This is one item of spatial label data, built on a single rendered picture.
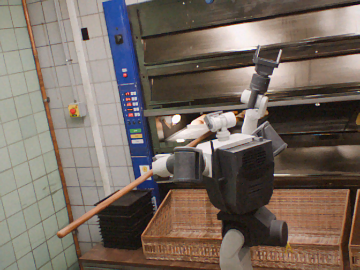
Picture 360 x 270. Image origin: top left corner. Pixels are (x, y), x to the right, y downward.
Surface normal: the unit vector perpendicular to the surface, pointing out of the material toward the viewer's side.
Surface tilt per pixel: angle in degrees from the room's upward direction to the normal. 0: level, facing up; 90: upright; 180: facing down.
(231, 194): 90
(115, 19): 90
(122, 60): 90
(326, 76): 70
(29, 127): 90
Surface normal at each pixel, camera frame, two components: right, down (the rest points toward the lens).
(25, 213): 0.89, -0.06
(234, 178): -0.86, 0.24
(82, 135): -0.42, 0.25
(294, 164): -0.45, -0.09
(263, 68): -0.03, 0.33
